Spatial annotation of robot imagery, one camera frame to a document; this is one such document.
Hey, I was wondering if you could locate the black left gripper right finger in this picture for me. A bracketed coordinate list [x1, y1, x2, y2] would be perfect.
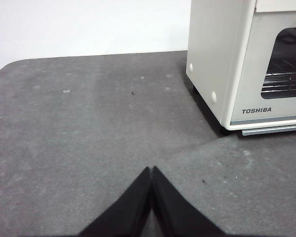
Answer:
[151, 166, 227, 237]

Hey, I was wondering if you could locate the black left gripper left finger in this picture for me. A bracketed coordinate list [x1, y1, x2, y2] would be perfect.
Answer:
[78, 166, 151, 237]

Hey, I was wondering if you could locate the glass oven door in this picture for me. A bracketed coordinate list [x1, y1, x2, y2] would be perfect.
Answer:
[230, 0, 296, 126]

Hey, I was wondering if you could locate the silver crumb tray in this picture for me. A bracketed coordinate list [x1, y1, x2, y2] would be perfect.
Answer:
[241, 124, 296, 136]

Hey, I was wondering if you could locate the cream Toshiba toaster oven body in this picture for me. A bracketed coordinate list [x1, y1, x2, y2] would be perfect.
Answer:
[186, 0, 296, 136]

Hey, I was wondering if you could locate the metal wire oven rack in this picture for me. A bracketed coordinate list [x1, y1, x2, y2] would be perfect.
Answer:
[261, 58, 296, 93]

